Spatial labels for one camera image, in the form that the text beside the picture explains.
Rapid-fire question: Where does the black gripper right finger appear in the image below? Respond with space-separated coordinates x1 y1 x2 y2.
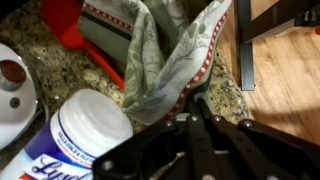
197 97 320 180

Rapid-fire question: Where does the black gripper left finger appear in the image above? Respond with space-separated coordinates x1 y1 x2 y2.
92 98 205 180

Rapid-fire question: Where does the green patterned kitchen towel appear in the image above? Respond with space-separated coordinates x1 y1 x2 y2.
77 0 233 125

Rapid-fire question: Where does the white Lysol wipes canister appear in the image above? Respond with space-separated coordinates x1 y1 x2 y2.
0 88 134 180

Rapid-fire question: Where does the white toaster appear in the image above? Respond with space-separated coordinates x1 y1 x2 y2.
0 43 39 151

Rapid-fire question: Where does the red spatula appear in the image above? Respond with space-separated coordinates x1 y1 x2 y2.
41 0 126 91

